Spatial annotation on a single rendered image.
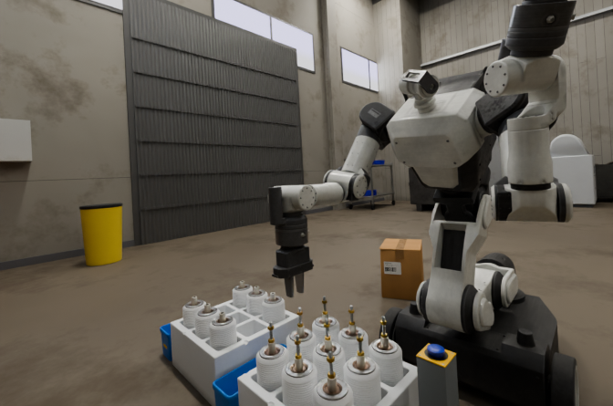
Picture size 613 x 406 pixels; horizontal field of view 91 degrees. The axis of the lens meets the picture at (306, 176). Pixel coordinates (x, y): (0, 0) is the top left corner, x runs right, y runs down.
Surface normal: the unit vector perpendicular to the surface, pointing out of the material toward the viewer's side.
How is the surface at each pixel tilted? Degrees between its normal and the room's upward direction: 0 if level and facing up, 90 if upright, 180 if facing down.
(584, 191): 90
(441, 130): 83
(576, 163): 90
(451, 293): 54
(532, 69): 118
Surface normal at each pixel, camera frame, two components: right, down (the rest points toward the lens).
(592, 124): -0.69, 0.04
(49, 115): 0.72, -0.04
